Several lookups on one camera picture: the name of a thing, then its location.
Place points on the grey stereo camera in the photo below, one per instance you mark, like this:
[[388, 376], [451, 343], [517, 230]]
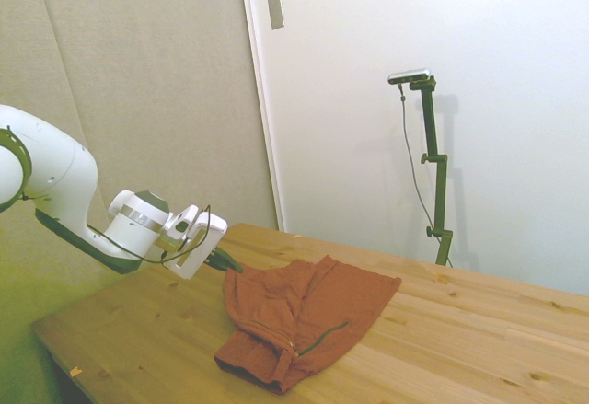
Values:
[[409, 76]]

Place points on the dark jointed camera stand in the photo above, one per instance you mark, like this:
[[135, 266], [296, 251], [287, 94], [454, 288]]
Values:
[[441, 192]]

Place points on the small tan tape piece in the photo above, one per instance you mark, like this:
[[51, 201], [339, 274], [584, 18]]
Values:
[[75, 371]]

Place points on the rust orange shorts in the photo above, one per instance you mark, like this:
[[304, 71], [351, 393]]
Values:
[[322, 303]]

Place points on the grey wall plate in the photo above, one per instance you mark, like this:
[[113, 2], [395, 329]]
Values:
[[276, 13]]

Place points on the white vertical trim strip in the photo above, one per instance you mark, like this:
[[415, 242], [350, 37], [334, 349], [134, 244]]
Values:
[[264, 114]]

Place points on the grey wrist camera bar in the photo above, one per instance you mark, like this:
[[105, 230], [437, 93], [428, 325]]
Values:
[[169, 241]]

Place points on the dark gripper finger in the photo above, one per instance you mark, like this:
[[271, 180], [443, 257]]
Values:
[[217, 263], [230, 260]]

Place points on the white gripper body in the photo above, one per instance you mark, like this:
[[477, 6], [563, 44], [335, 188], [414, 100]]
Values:
[[207, 231]]

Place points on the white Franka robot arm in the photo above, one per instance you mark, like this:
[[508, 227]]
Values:
[[60, 178]]

